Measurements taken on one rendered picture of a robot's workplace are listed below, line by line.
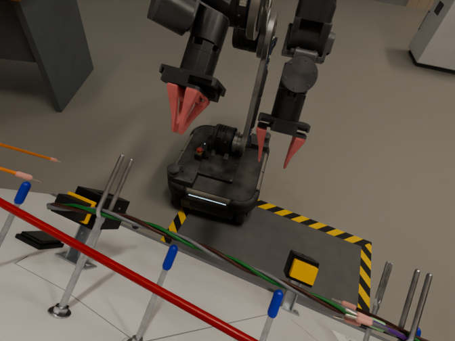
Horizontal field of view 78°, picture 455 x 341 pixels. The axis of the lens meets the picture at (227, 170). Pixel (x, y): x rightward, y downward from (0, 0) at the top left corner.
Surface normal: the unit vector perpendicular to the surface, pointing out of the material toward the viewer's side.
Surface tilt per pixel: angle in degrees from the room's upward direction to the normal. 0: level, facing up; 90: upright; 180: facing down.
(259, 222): 0
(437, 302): 0
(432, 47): 90
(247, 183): 0
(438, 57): 90
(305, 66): 60
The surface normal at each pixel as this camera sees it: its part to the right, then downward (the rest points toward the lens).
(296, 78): -0.17, 0.25
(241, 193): 0.11, -0.68
